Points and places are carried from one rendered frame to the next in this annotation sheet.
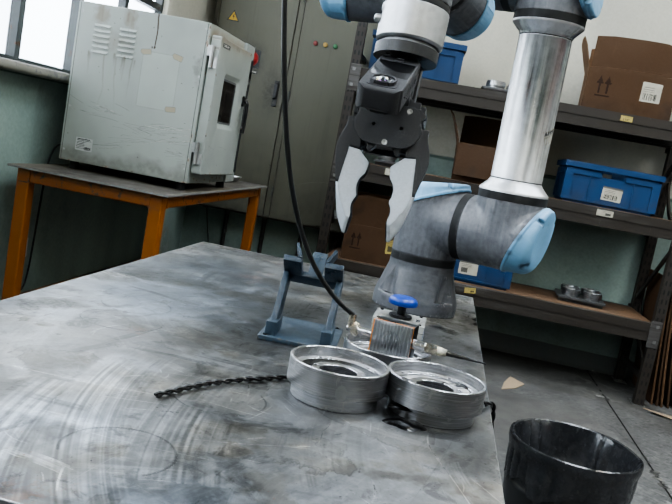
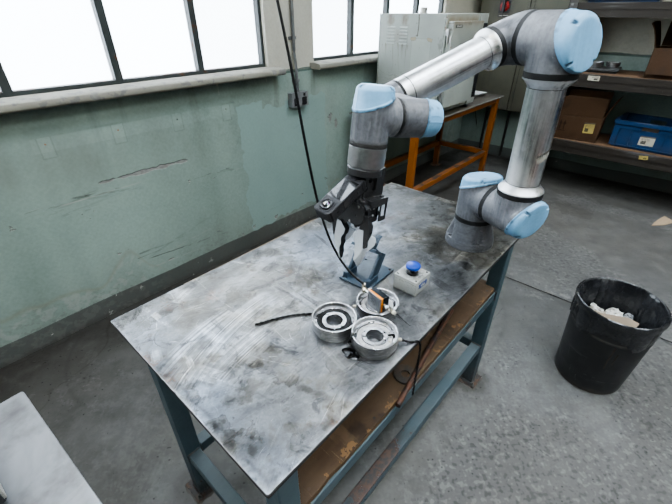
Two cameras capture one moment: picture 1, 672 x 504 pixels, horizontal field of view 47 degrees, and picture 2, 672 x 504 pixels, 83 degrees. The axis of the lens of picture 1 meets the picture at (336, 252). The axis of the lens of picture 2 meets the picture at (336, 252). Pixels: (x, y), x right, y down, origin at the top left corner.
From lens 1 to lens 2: 0.61 m
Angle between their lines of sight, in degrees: 40
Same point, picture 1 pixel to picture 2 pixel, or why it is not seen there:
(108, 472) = (203, 371)
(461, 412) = (373, 355)
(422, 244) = (466, 213)
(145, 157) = not seen: hidden behind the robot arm
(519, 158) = (517, 172)
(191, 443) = (244, 357)
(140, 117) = not seen: hidden behind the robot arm
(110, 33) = (395, 30)
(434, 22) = (368, 158)
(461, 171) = (652, 71)
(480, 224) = (493, 209)
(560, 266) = not seen: outside the picture
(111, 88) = (397, 63)
